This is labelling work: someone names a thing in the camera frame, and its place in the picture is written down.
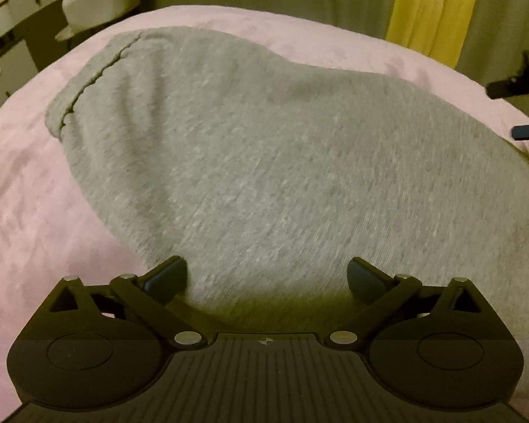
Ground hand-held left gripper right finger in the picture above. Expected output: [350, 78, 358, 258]
[324, 256, 484, 349]

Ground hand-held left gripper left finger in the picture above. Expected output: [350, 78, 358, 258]
[48, 255, 209, 350]

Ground grey pants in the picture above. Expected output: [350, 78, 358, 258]
[44, 27, 529, 339]

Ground yellow curtain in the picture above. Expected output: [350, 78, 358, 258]
[385, 0, 475, 70]

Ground pink blanket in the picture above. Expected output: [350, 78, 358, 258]
[0, 4, 529, 423]

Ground grey dresser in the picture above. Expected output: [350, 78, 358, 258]
[0, 0, 98, 124]

